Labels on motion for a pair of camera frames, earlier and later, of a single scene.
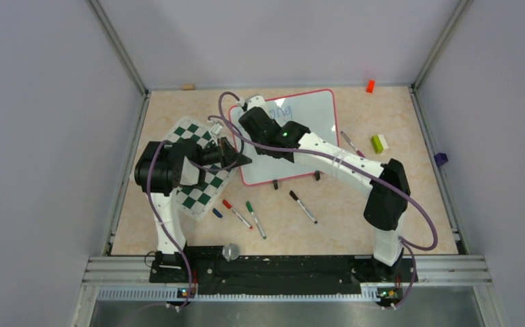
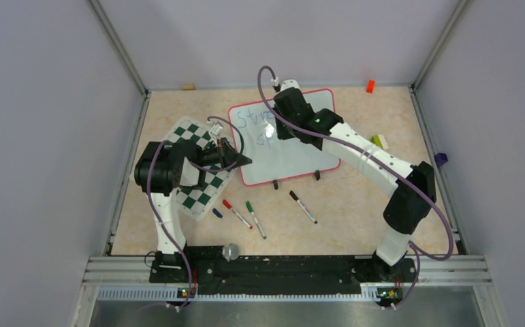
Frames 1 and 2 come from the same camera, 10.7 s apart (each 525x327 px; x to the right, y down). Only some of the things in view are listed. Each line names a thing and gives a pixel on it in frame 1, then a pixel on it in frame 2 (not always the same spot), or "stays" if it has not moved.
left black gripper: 234,156 stays
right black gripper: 259,150 -> 282,134
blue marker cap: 217,213 stays
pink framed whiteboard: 317,111 stays
